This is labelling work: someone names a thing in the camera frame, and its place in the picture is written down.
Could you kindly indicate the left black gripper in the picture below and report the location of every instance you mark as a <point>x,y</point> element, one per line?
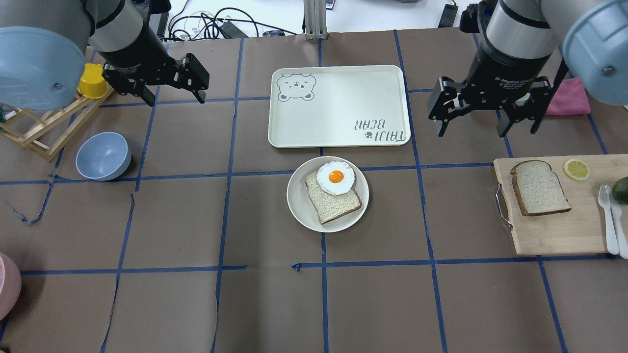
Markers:
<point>133,50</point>

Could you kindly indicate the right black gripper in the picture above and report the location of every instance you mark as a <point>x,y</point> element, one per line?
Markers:
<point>505,68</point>

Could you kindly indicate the bread slice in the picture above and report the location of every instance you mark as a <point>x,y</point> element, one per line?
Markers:
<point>537,189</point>
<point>330,207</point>

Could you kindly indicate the cream round plate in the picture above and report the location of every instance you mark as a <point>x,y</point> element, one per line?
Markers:
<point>303,210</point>

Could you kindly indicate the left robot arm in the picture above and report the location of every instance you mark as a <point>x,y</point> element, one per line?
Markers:
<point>43,45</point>

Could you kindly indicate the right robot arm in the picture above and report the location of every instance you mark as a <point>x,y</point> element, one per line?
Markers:
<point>527,48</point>

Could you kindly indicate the yellow cup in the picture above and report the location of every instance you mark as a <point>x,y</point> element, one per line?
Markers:
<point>92,84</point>

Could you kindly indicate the pink cloth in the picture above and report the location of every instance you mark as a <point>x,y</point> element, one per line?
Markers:
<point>570,99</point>

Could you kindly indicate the blue bowl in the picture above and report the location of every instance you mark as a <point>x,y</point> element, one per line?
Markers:
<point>103,157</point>

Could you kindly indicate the lemon slice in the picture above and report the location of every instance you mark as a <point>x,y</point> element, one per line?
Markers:
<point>577,169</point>

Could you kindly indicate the wooden cup rack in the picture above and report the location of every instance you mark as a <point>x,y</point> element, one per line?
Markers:
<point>75,116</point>

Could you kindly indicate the cream bear tray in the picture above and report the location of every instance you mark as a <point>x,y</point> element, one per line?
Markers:
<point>340,106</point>

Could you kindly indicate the fried egg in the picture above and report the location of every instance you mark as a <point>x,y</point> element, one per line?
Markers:
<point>336,177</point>

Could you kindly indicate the white plastic knife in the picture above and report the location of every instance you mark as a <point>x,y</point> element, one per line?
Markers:
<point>616,213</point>

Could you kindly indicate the pink bowl with ice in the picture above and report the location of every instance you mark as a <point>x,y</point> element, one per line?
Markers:
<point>10,285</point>

